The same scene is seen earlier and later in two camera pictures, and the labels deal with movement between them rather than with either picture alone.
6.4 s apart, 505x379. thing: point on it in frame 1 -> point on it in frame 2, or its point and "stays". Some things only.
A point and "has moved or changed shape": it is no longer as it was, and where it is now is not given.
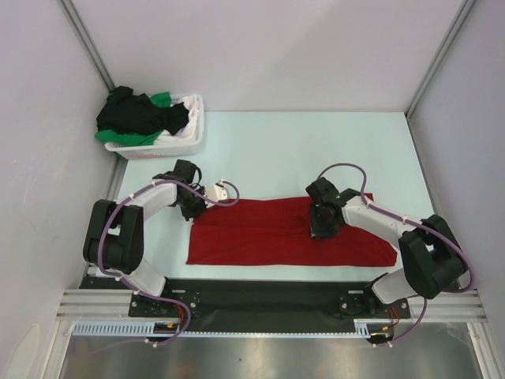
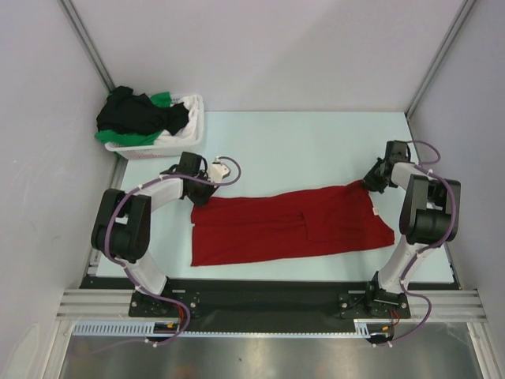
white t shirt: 188,133 stays
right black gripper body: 319,224 -> 373,179
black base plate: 259,305 stays
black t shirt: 126,112 stays
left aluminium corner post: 86,44 stays
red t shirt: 278,231 has moved or changed shape
